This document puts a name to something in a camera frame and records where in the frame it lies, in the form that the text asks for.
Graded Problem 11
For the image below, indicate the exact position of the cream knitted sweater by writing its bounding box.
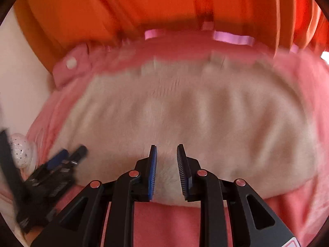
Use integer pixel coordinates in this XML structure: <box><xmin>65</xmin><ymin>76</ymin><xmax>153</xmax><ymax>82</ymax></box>
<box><xmin>50</xmin><ymin>57</ymin><xmax>319</xmax><ymax>205</ymax></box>

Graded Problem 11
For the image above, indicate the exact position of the pink floral bed blanket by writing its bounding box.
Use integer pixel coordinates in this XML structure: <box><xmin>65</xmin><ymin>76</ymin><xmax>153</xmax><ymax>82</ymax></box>
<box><xmin>28</xmin><ymin>37</ymin><xmax>328</xmax><ymax>246</ymax></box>

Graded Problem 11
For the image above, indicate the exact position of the orange red curtain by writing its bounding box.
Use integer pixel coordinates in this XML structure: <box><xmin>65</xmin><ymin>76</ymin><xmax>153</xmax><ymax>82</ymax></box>
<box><xmin>14</xmin><ymin>0</ymin><xmax>328</xmax><ymax>71</ymax></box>

